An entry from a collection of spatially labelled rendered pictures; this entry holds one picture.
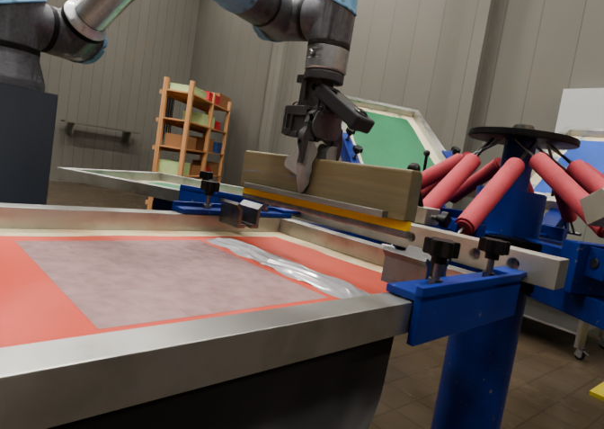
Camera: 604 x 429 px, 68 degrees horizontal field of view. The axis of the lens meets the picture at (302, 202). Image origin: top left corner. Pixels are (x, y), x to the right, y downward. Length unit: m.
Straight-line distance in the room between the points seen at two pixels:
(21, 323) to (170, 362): 0.17
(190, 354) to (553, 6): 5.44
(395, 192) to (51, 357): 0.49
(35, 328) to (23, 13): 0.93
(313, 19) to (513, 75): 4.78
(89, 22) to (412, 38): 5.44
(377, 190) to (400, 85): 5.64
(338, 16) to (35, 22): 0.75
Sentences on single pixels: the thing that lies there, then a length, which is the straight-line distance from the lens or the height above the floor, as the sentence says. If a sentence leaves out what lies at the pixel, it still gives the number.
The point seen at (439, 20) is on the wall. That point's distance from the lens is 6.27.
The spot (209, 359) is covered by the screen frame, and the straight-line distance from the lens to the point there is 0.36.
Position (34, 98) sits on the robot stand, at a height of 1.18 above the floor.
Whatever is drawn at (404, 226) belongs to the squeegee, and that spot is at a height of 1.06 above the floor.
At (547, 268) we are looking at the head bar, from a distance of 0.83.
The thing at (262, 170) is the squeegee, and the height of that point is 1.10.
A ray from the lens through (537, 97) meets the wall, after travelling 5.35.
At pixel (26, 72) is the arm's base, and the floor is 1.24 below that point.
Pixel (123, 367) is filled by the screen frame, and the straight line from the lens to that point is 0.32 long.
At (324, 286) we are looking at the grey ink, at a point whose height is 0.96.
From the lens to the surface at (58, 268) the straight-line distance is 0.62.
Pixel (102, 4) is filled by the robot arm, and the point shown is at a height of 1.43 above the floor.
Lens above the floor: 1.13
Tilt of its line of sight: 5 degrees down
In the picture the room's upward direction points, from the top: 9 degrees clockwise
